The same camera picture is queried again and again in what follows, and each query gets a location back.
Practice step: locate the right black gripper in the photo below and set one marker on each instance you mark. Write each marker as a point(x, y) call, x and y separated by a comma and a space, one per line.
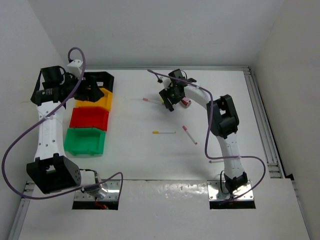
point(168, 103)

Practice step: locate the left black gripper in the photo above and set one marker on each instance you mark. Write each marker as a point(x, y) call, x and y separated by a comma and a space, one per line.
point(94, 92)

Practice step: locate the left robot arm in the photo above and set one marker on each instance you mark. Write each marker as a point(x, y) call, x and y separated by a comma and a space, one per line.
point(51, 170)

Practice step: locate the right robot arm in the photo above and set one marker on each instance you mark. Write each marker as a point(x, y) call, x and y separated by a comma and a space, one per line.
point(222, 118)

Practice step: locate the yellow storage bin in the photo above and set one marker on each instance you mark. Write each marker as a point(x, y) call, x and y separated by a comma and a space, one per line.
point(104, 102)

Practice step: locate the black storage bin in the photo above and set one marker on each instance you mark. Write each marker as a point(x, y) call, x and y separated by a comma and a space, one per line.
point(103, 78)

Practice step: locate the pink capped glue bottle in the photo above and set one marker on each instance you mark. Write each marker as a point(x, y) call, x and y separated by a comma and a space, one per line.
point(186, 102)

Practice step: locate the white pen orange cap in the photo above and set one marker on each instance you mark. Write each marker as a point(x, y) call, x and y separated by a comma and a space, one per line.
point(152, 101)

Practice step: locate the red storage bin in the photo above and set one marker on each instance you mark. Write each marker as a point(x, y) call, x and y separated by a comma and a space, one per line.
point(89, 117)

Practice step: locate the white pen pink cap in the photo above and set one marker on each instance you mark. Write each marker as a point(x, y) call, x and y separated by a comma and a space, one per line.
point(189, 135)

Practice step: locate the white pen yellow cap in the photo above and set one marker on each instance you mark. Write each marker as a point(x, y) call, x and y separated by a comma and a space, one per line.
point(163, 132)

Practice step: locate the green storage bin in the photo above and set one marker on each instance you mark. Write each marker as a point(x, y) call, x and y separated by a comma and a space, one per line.
point(85, 141)

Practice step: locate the white pen purple cap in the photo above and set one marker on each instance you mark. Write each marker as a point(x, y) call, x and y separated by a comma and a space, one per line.
point(216, 161)

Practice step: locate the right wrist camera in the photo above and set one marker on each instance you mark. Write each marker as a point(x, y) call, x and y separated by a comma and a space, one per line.
point(165, 81)

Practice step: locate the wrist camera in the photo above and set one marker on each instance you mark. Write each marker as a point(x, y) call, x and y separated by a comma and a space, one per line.
point(75, 67)
point(165, 81)

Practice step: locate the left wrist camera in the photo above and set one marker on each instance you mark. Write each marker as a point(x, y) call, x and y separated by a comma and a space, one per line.
point(75, 67)

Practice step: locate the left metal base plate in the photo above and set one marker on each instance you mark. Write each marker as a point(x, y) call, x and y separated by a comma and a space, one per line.
point(108, 192)

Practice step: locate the metal base plate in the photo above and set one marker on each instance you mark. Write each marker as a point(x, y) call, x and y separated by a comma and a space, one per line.
point(108, 192)
point(217, 192)

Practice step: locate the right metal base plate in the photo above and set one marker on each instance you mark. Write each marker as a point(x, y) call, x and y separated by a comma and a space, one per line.
point(217, 192)

